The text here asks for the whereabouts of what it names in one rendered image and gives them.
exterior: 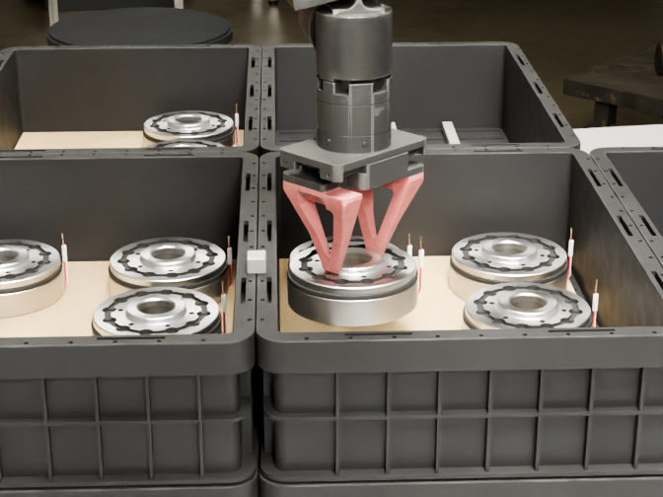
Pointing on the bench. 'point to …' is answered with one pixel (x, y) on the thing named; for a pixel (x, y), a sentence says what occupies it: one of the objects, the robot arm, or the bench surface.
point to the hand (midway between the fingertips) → (353, 253)
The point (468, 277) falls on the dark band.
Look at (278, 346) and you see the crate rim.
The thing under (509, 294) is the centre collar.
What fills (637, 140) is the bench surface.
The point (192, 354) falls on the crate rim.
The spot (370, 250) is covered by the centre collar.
